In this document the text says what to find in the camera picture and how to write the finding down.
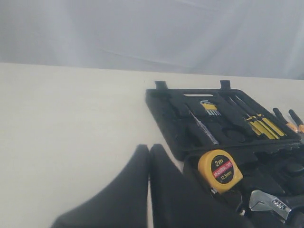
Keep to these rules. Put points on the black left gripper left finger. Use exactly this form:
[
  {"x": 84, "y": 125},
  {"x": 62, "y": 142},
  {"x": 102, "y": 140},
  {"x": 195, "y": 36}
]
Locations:
[{"x": 121, "y": 204}]

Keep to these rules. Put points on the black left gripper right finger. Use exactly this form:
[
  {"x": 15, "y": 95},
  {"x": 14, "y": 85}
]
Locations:
[{"x": 178, "y": 203}]

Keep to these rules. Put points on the yellow tape measure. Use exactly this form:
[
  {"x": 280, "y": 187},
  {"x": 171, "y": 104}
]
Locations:
[{"x": 219, "y": 169}]

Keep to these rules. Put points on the black plastic tool case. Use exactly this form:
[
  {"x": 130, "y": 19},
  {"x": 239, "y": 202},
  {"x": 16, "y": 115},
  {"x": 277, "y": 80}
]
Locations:
[{"x": 272, "y": 166}]

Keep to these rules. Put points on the silver adjustable wrench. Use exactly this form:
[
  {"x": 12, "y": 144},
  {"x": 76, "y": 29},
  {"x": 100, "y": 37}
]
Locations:
[{"x": 282, "y": 206}]

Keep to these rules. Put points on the yellow hex key set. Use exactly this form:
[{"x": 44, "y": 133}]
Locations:
[{"x": 210, "y": 108}]

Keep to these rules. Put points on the yellow black screwdriver left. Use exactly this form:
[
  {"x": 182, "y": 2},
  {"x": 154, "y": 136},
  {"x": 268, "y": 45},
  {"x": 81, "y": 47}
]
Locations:
[{"x": 245, "y": 116}]

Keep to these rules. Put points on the yellow black screwdriver right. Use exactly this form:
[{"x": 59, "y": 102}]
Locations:
[{"x": 273, "y": 126}]

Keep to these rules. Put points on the white backdrop curtain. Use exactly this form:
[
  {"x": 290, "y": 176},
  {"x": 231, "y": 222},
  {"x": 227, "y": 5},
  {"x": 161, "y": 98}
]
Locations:
[{"x": 261, "y": 38}]

